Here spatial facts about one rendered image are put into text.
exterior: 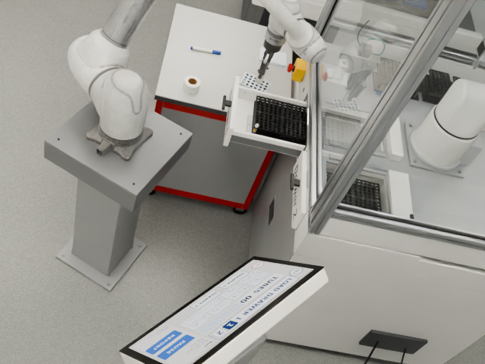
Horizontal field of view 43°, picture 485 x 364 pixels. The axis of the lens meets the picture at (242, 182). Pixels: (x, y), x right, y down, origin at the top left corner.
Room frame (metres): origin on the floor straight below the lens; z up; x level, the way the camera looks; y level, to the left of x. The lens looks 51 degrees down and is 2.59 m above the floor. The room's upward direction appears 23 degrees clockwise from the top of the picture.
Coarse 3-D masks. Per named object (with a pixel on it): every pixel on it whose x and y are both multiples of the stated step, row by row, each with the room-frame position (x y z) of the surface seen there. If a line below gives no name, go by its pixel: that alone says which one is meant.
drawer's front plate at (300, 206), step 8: (304, 152) 1.61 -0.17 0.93; (304, 160) 1.58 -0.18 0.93; (296, 168) 1.59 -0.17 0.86; (304, 168) 1.54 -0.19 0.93; (296, 176) 1.55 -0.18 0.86; (304, 176) 1.50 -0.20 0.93; (304, 184) 1.47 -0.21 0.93; (304, 192) 1.43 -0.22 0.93; (296, 200) 1.44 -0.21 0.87; (304, 200) 1.40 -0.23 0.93; (296, 208) 1.40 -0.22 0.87; (304, 208) 1.37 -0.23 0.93; (296, 216) 1.36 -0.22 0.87; (304, 216) 1.35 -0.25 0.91; (296, 224) 1.34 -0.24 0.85
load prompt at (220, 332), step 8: (288, 280) 0.92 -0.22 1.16; (272, 288) 0.88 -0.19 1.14; (280, 288) 0.88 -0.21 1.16; (264, 296) 0.85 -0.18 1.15; (272, 296) 0.85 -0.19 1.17; (256, 304) 0.81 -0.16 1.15; (264, 304) 0.81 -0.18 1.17; (240, 312) 0.78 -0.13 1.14; (248, 312) 0.78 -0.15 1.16; (232, 320) 0.75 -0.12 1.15; (240, 320) 0.75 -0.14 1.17; (224, 328) 0.71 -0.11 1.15; (232, 328) 0.71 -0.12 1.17; (216, 336) 0.68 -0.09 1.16
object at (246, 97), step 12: (240, 96) 1.84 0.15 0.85; (252, 96) 1.85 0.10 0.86; (264, 96) 1.86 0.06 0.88; (276, 96) 1.88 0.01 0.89; (240, 108) 1.79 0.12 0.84; (252, 108) 1.81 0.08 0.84; (240, 120) 1.73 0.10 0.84; (252, 120) 1.75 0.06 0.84; (240, 132) 1.61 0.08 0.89; (252, 144) 1.62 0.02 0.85; (264, 144) 1.63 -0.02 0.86; (276, 144) 1.65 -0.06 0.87; (288, 144) 1.66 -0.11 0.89; (300, 144) 1.68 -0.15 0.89
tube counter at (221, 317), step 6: (246, 294) 0.86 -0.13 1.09; (240, 300) 0.83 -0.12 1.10; (246, 300) 0.83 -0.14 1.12; (234, 306) 0.81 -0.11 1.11; (240, 306) 0.81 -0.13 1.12; (222, 312) 0.78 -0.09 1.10; (228, 312) 0.78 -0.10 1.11; (234, 312) 0.78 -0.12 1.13; (216, 318) 0.75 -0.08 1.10; (222, 318) 0.75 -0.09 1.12; (210, 324) 0.73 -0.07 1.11; (216, 324) 0.73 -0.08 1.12; (198, 330) 0.71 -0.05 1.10; (204, 330) 0.71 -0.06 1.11; (210, 330) 0.71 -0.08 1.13
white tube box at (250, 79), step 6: (246, 72) 2.05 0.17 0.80; (246, 78) 2.03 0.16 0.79; (252, 78) 2.03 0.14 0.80; (240, 84) 1.97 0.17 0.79; (246, 84) 1.99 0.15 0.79; (252, 84) 1.99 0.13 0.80; (258, 84) 2.01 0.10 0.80; (264, 84) 2.02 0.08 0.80; (270, 84) 2.04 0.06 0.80; (264, 90) 1.99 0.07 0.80
